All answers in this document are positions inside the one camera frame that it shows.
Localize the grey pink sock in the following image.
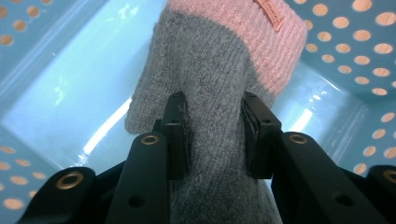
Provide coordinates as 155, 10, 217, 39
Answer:
124, 0, 309, 224

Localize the light blue plastic basket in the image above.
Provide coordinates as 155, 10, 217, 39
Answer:
0, 0, 396, 224

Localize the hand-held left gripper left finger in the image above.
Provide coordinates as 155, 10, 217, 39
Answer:
151, 91, 191, 182

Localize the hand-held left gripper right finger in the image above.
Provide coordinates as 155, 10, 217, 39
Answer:
240, 91, 283, 181

